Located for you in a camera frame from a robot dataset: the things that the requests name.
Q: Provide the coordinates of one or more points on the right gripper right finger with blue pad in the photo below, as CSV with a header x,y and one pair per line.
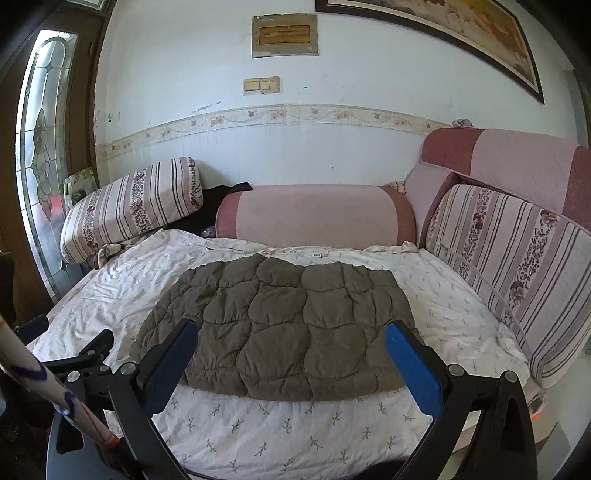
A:
x,y
438,393

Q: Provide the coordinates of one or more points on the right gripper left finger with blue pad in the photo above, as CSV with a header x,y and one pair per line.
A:
x,y
140,390

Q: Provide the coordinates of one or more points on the olive green quilted hooded jacket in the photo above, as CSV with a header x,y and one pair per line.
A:
x,y
276,331

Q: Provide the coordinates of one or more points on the white floral bed sheet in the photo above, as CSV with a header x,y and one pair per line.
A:
x,y
238,438

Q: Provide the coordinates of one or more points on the striped floral pillow left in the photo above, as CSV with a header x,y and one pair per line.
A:
x,y
131,206

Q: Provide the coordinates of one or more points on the large striped floral cushion right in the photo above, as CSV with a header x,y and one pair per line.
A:
x,y
529,266

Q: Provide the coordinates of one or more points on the black garment behind pillow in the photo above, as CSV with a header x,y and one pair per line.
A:
x,y
202,222

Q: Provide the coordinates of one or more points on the pink corner cushion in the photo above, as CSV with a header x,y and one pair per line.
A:
x,y
425,187

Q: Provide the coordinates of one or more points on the pink red sofa backrest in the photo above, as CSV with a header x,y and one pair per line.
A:
x,y
548,171

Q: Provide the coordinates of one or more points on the stained glass door panel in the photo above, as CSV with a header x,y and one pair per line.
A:
x,y
41,158

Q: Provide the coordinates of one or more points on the large framed painting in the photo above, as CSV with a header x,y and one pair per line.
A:
x,y
487,29

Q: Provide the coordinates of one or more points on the beige wall switch plate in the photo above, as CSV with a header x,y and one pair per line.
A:
x,y
262,85

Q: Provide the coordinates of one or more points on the small framed wall plaque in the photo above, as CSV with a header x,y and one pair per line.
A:
x,y
287,34

